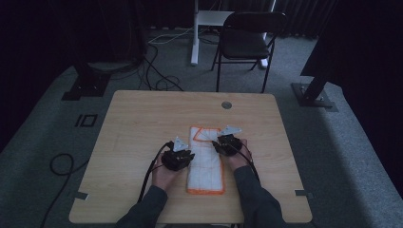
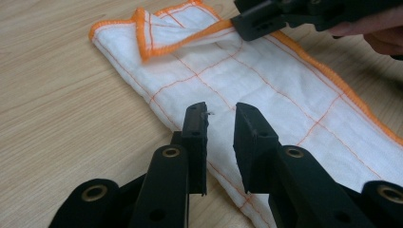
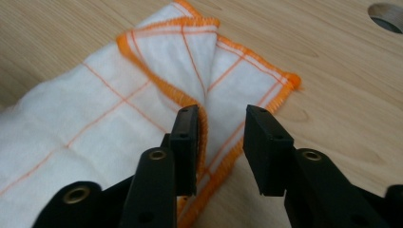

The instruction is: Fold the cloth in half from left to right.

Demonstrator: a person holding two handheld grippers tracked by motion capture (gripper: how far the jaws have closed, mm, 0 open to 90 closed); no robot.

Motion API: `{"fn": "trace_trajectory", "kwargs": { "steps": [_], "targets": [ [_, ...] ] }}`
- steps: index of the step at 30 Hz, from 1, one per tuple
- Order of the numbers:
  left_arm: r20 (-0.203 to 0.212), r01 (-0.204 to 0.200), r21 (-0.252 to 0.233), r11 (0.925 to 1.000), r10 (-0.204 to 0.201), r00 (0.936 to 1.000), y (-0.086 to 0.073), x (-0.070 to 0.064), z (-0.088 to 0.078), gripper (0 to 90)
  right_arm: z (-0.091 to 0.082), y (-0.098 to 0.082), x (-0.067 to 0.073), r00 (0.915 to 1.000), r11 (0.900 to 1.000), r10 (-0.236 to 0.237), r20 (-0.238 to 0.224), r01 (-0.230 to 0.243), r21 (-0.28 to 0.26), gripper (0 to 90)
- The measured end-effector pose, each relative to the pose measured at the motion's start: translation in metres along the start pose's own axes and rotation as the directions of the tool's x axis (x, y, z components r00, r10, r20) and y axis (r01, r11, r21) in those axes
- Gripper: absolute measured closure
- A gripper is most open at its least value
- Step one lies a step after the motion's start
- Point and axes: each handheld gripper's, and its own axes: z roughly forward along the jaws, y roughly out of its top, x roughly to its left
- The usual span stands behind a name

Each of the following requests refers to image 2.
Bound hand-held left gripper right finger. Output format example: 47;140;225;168
233;102;281;194

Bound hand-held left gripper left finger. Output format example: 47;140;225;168
170;102;210;196

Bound white cloth with orange edge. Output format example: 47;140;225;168
88;0;403;228

